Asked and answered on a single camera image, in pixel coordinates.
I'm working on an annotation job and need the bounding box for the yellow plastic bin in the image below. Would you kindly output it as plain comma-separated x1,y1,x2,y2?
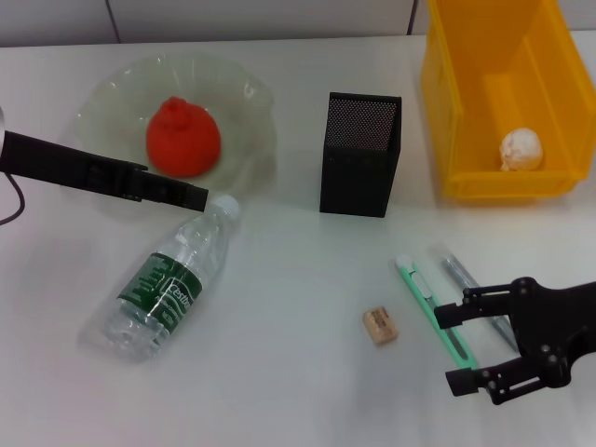
421,0,596,206

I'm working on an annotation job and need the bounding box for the white paper ball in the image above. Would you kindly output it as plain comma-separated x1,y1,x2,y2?
498,129,545,172

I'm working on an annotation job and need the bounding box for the green glass fruit plate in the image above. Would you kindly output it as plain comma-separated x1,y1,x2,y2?
74,51,279,206

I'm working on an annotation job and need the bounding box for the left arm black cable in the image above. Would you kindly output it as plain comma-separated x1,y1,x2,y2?
0,171,25,225

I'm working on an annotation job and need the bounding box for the beige eraser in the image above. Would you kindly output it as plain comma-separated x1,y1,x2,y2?
361,305,400,346

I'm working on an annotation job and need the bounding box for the grey marker pen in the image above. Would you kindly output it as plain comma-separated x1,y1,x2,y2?
441,257,519,350

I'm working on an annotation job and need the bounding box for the green utility knife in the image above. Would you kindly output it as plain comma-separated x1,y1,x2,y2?
395,254,479,370

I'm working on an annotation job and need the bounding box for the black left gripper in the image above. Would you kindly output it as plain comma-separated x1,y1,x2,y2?
0,129,210,213

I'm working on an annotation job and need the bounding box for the black mesh pen holder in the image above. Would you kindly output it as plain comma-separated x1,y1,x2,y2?
318,91,403,219

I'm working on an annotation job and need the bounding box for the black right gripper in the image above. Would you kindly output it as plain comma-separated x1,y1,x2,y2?
434,277,596,405

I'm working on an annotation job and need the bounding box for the orange fruit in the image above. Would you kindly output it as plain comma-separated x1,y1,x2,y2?
145,96,223,178

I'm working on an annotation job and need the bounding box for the clear green-label water bottle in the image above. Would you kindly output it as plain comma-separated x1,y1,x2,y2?
83,194,242,365

